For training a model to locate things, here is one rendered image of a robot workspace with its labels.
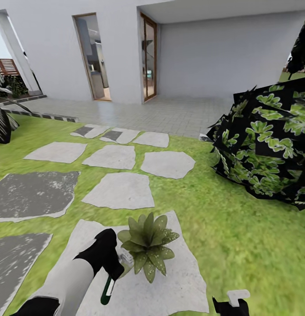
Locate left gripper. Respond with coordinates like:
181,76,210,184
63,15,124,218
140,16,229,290
103,254,124,281

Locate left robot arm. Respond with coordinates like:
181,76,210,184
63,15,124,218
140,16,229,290
10,229,135,316

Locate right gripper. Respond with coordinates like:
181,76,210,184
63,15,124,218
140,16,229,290
213,296,249,316

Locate insectifuge atomizer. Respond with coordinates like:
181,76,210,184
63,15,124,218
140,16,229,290
101,276,116,305

